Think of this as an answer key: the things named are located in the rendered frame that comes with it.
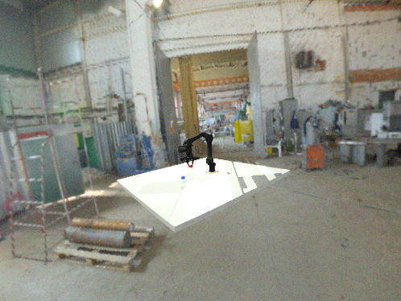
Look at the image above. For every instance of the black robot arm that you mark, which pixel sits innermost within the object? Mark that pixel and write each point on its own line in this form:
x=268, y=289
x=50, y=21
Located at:
x=187, y=146

